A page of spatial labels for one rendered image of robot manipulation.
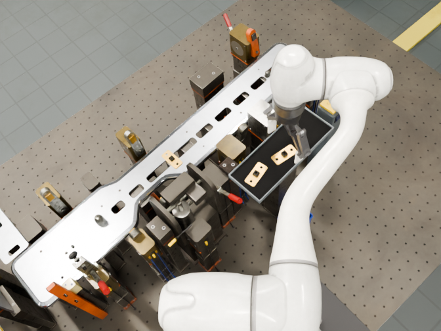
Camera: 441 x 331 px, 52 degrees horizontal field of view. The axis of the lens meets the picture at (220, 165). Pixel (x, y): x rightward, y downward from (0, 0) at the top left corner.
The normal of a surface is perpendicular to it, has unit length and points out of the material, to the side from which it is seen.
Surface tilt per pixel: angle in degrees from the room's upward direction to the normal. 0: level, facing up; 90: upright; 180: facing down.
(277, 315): 9
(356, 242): 0
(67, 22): 0
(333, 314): 2
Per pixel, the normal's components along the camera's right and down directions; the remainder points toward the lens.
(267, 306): 0.01, -0.37
